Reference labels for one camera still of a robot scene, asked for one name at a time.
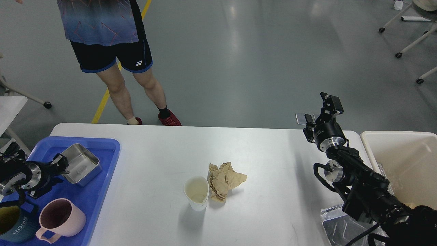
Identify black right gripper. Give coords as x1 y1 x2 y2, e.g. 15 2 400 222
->
303 92 346 152

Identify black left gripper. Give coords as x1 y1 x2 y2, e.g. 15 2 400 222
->
0 153 69 199

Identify square stainless steel tray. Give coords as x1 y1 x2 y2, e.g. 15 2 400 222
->
60 143 102 187

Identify pink plastic mug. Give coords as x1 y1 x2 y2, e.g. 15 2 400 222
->
36 198 86 244

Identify aluminium foil tray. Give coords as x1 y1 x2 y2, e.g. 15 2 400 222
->
320 204 376 246

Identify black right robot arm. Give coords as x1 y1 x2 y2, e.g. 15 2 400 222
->
303 92 437 246

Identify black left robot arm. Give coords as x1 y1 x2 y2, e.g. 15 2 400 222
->
0 153 70 206

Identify blue plastic bin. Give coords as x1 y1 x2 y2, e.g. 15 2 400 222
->
28 136 120 246

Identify grey chair leg with caster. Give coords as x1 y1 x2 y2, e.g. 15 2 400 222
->
0 72 53 109

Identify dark blue HOME mug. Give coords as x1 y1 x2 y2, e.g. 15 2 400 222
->
0 204 40 243

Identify white side table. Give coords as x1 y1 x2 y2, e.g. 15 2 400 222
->
0 96 31 157

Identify beige plastic bin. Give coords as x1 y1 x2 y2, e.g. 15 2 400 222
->
361 131 437 209

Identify crumpled brown paper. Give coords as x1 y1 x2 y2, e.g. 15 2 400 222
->
208 162 247 203

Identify white paper cup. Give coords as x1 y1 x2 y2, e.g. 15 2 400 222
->
184 176 210 211

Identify standing person in shorts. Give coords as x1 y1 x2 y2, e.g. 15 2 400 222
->
57 0 181 126

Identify white rolling chair base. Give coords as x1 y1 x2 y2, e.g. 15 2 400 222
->
379 0 437 85

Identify black cables on floor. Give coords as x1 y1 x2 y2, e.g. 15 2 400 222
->
0 142 27 161

